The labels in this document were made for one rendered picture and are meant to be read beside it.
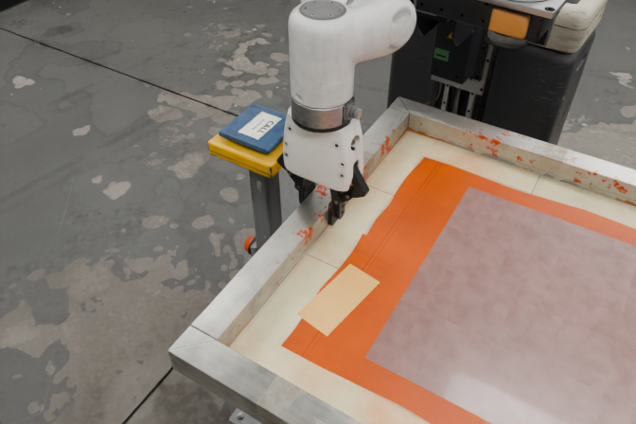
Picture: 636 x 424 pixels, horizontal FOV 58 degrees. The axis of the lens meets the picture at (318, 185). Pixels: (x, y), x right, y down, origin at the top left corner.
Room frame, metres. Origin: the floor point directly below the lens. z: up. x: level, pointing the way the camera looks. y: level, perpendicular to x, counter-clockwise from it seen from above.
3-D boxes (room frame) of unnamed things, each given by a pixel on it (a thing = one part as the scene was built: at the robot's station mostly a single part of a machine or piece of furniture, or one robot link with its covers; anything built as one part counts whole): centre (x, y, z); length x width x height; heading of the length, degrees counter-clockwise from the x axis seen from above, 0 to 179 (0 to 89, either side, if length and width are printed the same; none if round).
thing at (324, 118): (0.58, -0.01, 1.15); 0.09 x 0.07 x 0.03; 59
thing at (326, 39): (0.60, -0.04, 1.22); 0.15 x 0.10 x 0.11; 138
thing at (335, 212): (0.57, -0.04, 0.99); 0.03 x 0.03 x 0.07; 59
